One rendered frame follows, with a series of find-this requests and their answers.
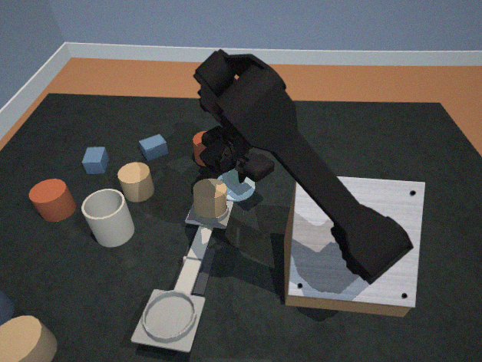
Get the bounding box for tan cylinder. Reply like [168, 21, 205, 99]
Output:
[0, 315, 58, 362]
[193, 179, 227, 218]
[118, 163, 155, 202]

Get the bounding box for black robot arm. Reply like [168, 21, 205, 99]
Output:
[194, 48, 414, 285]

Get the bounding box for grey cup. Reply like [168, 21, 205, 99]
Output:
[81, 189, 134, 248]

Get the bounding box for blue block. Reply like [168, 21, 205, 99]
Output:
[139, 134, 168, 161]
[81, 146, 109, 174]

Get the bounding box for pale teal cube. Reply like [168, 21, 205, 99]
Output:
[227, 169, 245, 187]

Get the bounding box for blue cylinder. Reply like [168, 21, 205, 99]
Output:
[0, 290, 15, 326]

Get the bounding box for orange cylinder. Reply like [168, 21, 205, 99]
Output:
[193, 131, 206, 166]
[29, 179, 76, 222]

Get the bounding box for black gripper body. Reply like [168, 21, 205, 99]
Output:
[201, 126, 275, 182]

